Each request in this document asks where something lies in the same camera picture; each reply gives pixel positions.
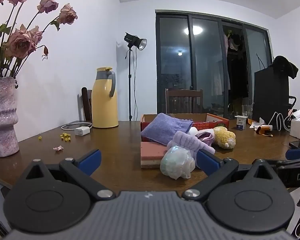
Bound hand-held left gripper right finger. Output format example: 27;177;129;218
182;150;285;201

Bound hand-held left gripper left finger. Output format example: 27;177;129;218
15;149;115;202

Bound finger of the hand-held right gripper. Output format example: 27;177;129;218
265;148;300;172

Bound yellow plush toy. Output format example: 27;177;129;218
212;126;237;150

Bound plastic bag bundle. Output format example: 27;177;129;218
160;145;196;180

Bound lavender fluffy headband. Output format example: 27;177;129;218
167;131;215;160

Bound red cardboard box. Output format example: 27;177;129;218
140;113;230;143

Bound purple towel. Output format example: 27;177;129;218
141;113;194;146

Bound pink sponge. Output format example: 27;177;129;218
140;141;170;169

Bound white tissue box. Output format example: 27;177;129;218
289;109;300;139

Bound white power adapter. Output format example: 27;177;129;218
74;127;90;137

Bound yellow crumbs on table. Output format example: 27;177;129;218
38;132;72;142

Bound orange snack wrapper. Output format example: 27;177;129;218
255;124;274;137

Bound small white yogurt cup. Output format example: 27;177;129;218
235;115;248;130

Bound white crumpled paper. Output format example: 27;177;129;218
247;117;265;128

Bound dark wooden chair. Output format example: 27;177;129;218
165;88;204;114
81;87;93;122

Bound yellow thermos jug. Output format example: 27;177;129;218
91;67;119;128

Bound black shopping bag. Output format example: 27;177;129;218
252;67;290;130

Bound clear glass cup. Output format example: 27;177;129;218
241;104;254;120

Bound black garment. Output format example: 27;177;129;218
272;55;299;79

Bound purple speckled ceramic vase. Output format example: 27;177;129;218
0;77;20;158

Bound black framed glass sliding door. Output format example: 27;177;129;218
155;9;274;120

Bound studio light on stand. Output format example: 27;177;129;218
124;32;148;122

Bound dried pink rose bouquet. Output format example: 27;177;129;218
0;0;78;79

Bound white looped cable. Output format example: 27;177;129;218
270;112;292;132

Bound white charger cable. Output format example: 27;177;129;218
61;121;93;131

